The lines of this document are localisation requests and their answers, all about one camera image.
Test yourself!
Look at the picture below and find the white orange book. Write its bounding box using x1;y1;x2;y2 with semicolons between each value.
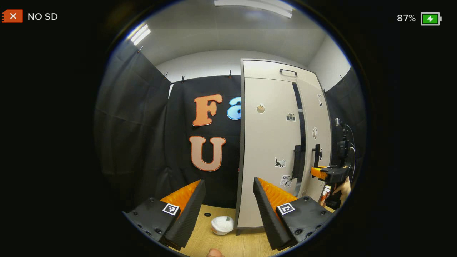
320;185;332;207

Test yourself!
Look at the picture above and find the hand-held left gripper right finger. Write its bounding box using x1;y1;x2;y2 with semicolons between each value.
253;177;336;251

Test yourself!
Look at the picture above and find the black door handle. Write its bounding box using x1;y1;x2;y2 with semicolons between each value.
293;145;301;179
312;144;321;178

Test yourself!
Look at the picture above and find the beige cabinet door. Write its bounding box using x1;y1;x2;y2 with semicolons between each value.
237;77;303;229
297;79;332;202

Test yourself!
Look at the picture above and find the black backdrop cloth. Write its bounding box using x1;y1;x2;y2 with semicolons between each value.
94;46;366;211

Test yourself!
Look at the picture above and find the long ceiling light tube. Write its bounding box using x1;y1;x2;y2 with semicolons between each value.
129;23;151;46

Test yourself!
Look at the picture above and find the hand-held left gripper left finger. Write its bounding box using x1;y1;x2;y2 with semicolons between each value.
122;179;206;250

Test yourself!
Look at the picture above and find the white round object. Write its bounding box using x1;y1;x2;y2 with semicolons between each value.
211;216;235;236

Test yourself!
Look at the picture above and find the beige double-door shoe cabinet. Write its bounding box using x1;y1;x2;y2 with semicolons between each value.
235;58;334;236

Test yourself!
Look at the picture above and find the black cable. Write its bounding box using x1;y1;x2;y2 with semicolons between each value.
344;123;356;183

